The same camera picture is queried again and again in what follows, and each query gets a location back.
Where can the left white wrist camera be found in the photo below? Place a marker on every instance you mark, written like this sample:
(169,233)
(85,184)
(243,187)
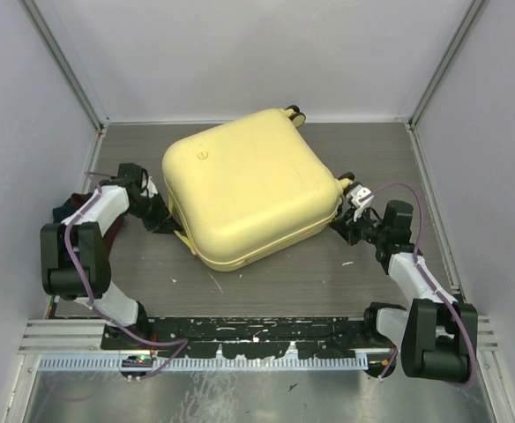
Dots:
(148,188)

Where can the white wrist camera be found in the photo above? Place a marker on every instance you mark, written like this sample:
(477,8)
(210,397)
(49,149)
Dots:
(359,197)
(148,188)

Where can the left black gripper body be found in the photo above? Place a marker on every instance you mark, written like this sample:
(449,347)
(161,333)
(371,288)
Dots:
(150,211)

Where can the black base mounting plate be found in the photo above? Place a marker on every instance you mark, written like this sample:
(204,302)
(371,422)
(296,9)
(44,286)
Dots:
(335,337)

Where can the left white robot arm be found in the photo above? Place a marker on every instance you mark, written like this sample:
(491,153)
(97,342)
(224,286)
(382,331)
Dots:
(75,258)

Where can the yellow suitcase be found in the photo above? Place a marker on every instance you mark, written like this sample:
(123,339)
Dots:
(248,188)

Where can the aluminium frame rail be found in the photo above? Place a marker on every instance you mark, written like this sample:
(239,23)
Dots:
(89,344)

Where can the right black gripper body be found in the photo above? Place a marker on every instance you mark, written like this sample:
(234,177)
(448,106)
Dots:
(365,228)

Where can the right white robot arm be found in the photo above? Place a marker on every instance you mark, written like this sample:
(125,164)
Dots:
(436,337)

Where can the dark navy crumpled garment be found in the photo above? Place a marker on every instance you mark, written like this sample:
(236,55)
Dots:
(73,203)

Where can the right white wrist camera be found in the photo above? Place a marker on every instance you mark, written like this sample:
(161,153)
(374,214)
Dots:
(359,197)

